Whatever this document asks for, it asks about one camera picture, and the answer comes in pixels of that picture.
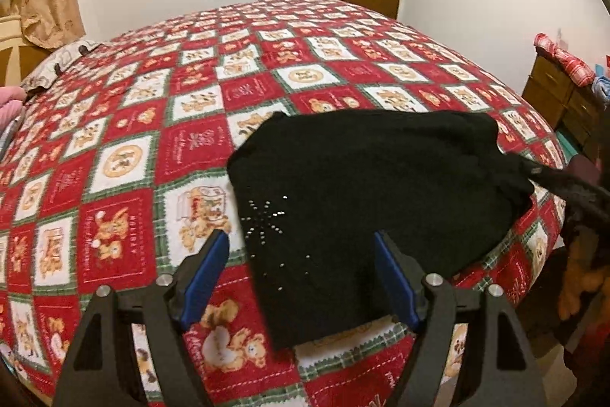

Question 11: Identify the red plaid cloth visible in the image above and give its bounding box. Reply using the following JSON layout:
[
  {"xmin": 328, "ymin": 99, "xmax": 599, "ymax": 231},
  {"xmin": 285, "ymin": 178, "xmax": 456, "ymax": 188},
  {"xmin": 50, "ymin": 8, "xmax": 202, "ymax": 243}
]
[{"xmin": 534, "ymin": 32, "xmax": 596, "ymax": 86}]

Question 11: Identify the black knitted sweater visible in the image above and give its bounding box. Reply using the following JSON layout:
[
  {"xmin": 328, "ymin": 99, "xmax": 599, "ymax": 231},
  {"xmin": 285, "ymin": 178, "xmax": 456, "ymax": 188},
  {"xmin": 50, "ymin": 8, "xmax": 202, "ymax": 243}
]
[{"xmin": 226, "ymin": 110, "xmax": 537, "ymax": 351}]

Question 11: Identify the red printed patchwork bedspread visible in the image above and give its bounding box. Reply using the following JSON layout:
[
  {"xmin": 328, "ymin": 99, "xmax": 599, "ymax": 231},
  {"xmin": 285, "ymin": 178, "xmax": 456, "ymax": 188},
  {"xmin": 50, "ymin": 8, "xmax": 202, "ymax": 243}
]
[{"xmin": 0, "ymin": 0, "xmax": 573, "ymax": 407}]

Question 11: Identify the cream wooden headboard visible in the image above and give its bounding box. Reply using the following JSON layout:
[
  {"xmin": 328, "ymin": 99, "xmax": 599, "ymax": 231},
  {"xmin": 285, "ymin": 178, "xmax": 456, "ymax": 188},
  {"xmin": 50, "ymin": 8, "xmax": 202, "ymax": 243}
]
[{"xmin": 0, "ymin": 16, "xmax": 53, "ymax": 88}]

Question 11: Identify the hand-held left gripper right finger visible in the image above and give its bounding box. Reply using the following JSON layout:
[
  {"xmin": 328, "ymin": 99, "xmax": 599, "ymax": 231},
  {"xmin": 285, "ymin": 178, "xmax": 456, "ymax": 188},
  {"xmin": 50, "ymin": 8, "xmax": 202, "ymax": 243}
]
[{"xmin": 374, "ymin": 230, "xmax": 546, "ymax": 407}]

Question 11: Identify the brown wooden dresser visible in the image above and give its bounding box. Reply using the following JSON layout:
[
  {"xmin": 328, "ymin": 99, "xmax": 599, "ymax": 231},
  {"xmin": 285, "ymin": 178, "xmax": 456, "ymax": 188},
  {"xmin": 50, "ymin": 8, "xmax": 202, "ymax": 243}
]
[{"xmin": 522, "ymin": 47, "xmax": 610, "ymax": 150}]

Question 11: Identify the blue cloth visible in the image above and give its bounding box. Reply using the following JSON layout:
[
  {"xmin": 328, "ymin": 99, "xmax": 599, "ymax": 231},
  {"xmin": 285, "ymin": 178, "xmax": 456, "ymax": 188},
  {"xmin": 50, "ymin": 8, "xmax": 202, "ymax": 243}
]
[{"xmin": 592, "ymin": 73, "xmax": 610, "ymax": 103}]

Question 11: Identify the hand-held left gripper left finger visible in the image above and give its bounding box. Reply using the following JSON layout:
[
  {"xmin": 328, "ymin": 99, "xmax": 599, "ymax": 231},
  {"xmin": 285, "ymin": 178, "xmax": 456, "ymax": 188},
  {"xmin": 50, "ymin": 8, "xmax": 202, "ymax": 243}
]
[{"xmin": 52, "ymin": 230, "xmax": 231, "ymax": 407}]

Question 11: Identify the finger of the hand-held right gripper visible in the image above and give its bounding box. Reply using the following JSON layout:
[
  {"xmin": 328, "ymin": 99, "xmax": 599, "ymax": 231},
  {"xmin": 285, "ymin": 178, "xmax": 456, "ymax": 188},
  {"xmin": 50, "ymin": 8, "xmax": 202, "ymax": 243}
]
[{"xmin": 522, "ymin": 155, "xmax": 610, "ymax": 222}]

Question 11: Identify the grey patterned pillow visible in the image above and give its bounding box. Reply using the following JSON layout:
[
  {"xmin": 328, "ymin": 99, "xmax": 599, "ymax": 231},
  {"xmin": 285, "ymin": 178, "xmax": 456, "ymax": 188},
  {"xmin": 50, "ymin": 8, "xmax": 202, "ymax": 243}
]
[{"xmin": 21, "ymin": 39, "xmax": 103, "ymax": 95}]

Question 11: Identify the pink folded blanket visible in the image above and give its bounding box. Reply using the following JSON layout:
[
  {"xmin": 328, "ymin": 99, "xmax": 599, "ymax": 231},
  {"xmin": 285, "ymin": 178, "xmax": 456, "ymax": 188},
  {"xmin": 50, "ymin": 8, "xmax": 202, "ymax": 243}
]
[{"xmin": 0, "ymin": 87, "xmax": 26, "ymax": 136}]

